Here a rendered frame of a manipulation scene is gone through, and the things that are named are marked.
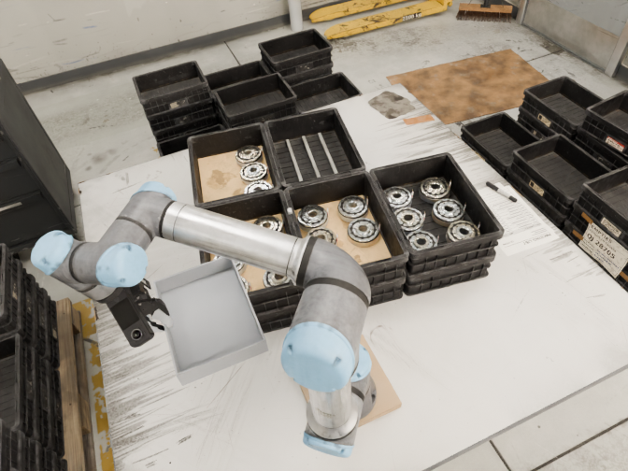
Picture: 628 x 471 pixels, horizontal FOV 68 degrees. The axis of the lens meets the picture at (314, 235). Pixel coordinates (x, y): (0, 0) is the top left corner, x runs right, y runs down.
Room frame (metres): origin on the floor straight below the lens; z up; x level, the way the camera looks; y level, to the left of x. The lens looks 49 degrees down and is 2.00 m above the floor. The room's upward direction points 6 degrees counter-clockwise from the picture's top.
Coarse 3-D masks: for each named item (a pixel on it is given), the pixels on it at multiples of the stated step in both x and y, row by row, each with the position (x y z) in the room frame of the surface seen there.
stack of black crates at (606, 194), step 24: (624, 168) 1.42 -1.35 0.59; (600, 192) 1.39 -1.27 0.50; (624, 192) 1.38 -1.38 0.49; (576, 216) 1.32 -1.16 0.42; (600, 216) 1.24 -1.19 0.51; (624, 216) 1.16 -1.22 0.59; (576, 240) 1.27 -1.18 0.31; (624, 240) 1.11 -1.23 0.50; (600, 264) 1.13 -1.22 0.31; (624, 288) 1.01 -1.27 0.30
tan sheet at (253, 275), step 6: (276, 216) 1.13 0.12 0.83; (252, 222) 1.11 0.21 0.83; (210, 258) 0.97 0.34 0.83; (246, 270) 0.91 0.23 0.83; (252, 270) 0.90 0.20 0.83; (258, 270) 0.90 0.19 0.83; (264, 270) 0.90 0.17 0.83; (246, 276) 0.88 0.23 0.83; (252, 276) 0.88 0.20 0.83; (258, 276) 0.88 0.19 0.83; (252, 282) 0.86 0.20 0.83; (258, 282) 0.85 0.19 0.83; (252, 288) 0.83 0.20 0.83; (258, 288) 0.83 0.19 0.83
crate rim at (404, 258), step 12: (324, 180) 1.17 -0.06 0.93; (372, 180) 1.15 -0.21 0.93; (288, 192) 1.14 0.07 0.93; (288, 204) 1.08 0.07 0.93; (384, 204) 1.03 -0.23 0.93; (396, 228) 0.93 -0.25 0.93; (408, 252) 0.83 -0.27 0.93; (360, 264) 0.80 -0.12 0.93; (372, 264) 0.80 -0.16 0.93; (384, 264) 0.80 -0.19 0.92
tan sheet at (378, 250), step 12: (324, 204) 1.16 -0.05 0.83; (336, 204) 1.16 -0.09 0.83; (336, 216) 1.10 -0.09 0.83; (372, 216) 1.08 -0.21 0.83; (300, 228) 1.06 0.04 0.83; (336, 228) 1.04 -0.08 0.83; (336, 240) 0.99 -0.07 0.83; (348, 240) 0.98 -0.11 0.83; (348, 252) 0.93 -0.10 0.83; (360, 252) 0.93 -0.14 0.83; (372, 252) 0.92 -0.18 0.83; (384, 252) 0.92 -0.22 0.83
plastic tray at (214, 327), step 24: (216, 264) 0.75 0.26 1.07; (168, 288) 0.70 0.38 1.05; (192, 288) 0.70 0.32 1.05; (216, 288) 0.69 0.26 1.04; (240, 288) 0.69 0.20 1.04; (192, 312) 0.63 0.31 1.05; (216, 312) 0.62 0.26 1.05; (240, 312) 0.61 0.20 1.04; (168, 336) 0.54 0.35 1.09; (192, 336) 0.56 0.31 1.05; (216, 336) 0.55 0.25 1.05; (240, 336) 0.55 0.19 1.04; (192, 360) 0.50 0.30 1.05; (216, 360) 0.47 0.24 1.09; (240, 360) 0.49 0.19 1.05
